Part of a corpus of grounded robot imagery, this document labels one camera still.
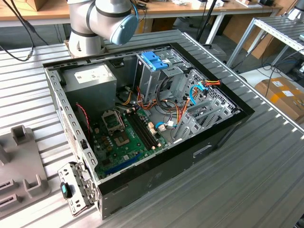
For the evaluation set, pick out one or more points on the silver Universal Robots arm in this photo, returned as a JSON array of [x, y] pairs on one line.
[[80, 23]]

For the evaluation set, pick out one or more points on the silver disk bay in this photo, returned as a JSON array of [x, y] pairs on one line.
[[191, 127]]

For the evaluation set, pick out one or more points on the cream motherboard power connector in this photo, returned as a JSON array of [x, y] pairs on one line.
[[151, 128]]

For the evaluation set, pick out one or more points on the black RAM slot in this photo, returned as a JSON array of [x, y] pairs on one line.
[[147, 130], [144, 130], [141, 130], [138, 130]]

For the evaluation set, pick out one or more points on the tall silver drive cage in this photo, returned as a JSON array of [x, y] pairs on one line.
[[147, 80]]

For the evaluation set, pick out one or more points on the square motherboard chip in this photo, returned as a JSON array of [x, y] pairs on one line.
[[121, 140]]

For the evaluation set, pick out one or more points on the CPU socket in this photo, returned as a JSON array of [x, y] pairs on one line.
[[112, 120]]

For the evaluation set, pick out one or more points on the green motherboard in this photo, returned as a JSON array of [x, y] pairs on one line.
[[128, 152]]

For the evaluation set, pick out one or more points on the blue plastic drive latch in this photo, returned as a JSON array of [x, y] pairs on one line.
[[152, 60]]

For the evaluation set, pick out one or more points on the blue expansion slot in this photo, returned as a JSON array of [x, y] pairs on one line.
[[123, 164]]

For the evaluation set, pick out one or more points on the black open PC case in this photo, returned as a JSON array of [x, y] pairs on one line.
[[166, 171]]

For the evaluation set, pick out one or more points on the grey power supply unit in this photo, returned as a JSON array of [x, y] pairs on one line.
[[95, 95]]

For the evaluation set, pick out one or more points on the black case fan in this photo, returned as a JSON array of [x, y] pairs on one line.
[[82, 122]]

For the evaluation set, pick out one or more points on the metal expansion card retainer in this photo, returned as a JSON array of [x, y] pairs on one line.
[[79, 180]]

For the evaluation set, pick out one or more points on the black tripod leg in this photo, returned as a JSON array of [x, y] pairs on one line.
[[205, 23]]

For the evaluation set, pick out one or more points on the wooden desk white legs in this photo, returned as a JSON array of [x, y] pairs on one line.
[[166, 9]]

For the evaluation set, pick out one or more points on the teal black latch tab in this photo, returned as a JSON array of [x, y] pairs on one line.
[[63, 190]]

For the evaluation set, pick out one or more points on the large labelled cardboard box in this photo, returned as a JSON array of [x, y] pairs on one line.
[[280, 99]]

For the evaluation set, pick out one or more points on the grey parts rack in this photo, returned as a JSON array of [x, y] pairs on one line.
[[23, 161]]

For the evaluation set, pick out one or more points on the aluminium slat table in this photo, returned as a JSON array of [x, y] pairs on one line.
[[273, 26]]

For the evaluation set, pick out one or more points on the small brown cardboard box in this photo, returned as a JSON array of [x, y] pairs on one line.
[[35, 4]]

